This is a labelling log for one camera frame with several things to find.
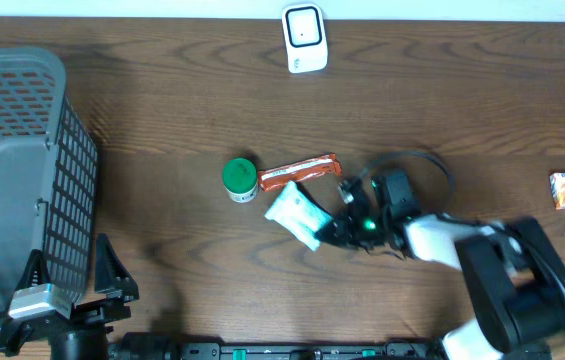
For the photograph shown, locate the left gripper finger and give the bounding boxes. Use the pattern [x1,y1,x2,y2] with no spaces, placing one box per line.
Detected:
[16,249,51,290]
[94,233,140,303]

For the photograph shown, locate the teal wet wipes pack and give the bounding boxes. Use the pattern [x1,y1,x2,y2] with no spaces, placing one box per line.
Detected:
[265,182,332,252]

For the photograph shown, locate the red Top chocolate bar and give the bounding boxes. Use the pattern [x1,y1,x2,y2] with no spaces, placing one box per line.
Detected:
[257,153,342,192]

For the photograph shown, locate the green lid white jar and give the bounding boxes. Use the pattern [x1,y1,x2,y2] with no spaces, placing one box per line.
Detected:
[222,158,258,203]

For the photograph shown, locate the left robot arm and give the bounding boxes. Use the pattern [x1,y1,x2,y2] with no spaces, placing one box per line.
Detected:
[0,233,182,360]

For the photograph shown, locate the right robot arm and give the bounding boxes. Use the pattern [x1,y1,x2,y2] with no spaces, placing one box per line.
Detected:
[316,170,565,359]

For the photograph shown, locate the white barcode scanner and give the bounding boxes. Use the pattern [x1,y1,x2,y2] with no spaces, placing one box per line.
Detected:
[281,3,328,74]

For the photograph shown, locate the grey plastic shopping basket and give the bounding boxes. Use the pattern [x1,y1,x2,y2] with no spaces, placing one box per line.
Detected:
[0,47,98,313]

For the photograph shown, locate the black mounting rail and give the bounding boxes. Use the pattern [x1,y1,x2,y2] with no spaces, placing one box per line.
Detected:
[111,332,553,360]

